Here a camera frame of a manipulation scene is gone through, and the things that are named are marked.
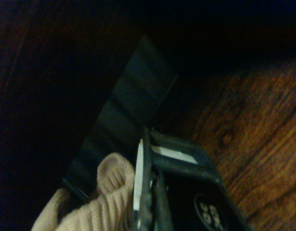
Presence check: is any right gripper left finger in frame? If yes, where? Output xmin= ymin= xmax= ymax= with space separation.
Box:
xmin=132 ymin=127 xmax=154 ymax=231

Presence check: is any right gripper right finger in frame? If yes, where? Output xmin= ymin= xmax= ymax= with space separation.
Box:
xmin=150 ymin=129 xmax=225 ymax=191

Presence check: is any beige shoe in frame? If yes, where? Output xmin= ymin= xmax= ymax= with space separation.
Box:
xmin=31 ymin=153 xmax=136 ymax=231

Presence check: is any brown shoe rack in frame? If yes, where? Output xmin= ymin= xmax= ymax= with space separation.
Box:
xmin=0 ymin=0 xmax=296 ymax=231

